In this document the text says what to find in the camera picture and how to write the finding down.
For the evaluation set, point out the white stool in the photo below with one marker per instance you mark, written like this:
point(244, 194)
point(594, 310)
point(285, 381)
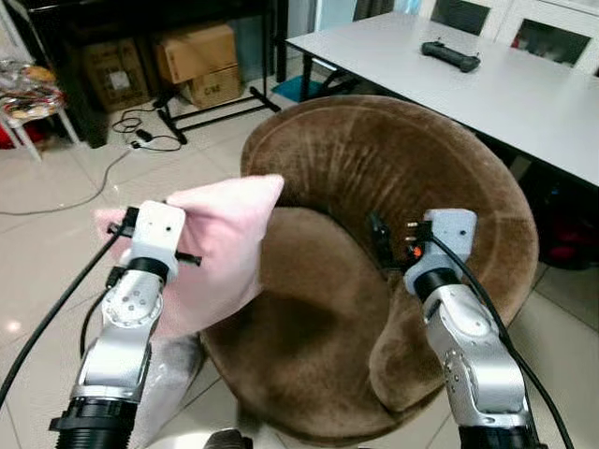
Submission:
point(64, 122)

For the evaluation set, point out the small tan cardboard box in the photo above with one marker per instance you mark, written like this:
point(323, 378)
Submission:
point(215, 87)

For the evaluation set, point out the black handheld controller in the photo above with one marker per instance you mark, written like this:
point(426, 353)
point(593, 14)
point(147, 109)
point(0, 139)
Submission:
point(451, 56)

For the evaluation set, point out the white cabinet glass doors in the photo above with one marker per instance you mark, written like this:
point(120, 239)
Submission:
point(524, 28)

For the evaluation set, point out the colourful snack bag pile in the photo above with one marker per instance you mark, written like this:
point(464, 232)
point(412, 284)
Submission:
point(28, 89)

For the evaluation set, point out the pink pillow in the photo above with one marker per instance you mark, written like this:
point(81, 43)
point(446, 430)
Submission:
point(229, 234)

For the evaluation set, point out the black and red equipment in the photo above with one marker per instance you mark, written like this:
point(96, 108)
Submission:
point(566, 220)

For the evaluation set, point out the black metal rack table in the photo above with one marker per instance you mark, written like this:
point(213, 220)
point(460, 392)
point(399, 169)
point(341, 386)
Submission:
point(140, 9)

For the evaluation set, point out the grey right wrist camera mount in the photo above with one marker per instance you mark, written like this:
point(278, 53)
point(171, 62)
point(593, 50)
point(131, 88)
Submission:
point(454, 234)

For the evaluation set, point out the blue floor mat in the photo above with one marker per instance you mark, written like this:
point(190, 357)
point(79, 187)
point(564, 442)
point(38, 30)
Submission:
point(298, 89)

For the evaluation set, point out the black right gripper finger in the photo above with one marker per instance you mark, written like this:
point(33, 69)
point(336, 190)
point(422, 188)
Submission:
point(379, 238)

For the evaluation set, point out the long white table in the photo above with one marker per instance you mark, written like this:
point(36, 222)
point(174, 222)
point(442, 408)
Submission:
point(468, 79)

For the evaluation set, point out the large tan cardboard box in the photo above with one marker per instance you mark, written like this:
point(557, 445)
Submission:
point(197, 51)

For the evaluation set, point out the dark cardboard box white label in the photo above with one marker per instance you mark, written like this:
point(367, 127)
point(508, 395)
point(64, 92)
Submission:
point(114, 79)

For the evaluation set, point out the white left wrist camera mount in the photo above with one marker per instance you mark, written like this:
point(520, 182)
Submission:
point(157, 232)

